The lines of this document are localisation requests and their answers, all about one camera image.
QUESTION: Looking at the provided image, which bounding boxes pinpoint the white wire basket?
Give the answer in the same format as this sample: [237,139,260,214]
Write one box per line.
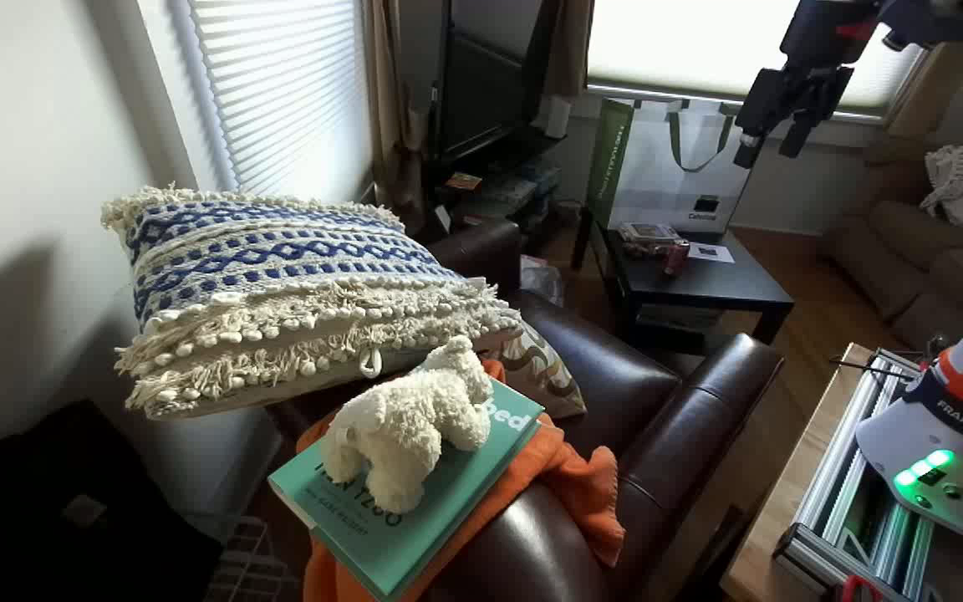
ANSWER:
[204,515,299,602]

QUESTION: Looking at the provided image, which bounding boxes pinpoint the white window blind left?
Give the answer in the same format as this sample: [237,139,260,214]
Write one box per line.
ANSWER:
[172,0,372,201]

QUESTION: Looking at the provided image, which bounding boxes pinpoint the white plush stuffed animal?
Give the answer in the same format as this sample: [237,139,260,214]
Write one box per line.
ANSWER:
[320,333,493,515]

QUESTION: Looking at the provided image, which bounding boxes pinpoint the beige sofa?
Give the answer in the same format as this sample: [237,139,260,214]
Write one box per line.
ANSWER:
[823,150,963,348]

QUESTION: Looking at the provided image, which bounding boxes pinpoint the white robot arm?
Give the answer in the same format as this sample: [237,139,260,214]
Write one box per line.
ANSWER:
[736,0,963,166]

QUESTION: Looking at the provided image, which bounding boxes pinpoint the patterned swirl cushion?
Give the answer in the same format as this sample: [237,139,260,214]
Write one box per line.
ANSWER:
[497,325,586,416]

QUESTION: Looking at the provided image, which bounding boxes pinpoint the black coffee table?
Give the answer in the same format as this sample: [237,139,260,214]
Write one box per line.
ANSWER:
[572,209,794,353]

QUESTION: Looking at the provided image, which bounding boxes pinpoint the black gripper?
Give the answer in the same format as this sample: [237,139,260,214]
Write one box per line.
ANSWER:
[736,32,855,166]

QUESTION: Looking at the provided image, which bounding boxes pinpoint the teal hardcover book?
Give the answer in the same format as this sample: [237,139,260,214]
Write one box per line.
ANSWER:
[267,382,545,602]

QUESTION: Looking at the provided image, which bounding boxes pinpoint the white green tote bag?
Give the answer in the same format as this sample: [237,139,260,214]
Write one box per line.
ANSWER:
[590,100,749,238]

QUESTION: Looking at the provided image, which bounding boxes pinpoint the orange cloth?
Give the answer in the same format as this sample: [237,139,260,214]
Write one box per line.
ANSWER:
[292,353,628,602]

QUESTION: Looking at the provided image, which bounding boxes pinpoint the blue white fringed square pillow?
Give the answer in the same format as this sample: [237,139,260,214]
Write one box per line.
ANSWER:
[104,187,522,420]

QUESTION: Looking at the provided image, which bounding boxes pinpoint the aluminium frame rail stand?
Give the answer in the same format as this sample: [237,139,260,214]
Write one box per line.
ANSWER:
[773,350,938,602]

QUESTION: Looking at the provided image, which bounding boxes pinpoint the items on coffee table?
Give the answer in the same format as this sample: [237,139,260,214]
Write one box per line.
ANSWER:
[617,221,734,274]

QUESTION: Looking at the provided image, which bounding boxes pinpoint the dark brown leather armchair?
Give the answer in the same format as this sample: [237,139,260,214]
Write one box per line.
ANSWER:
[417,224,781,602]

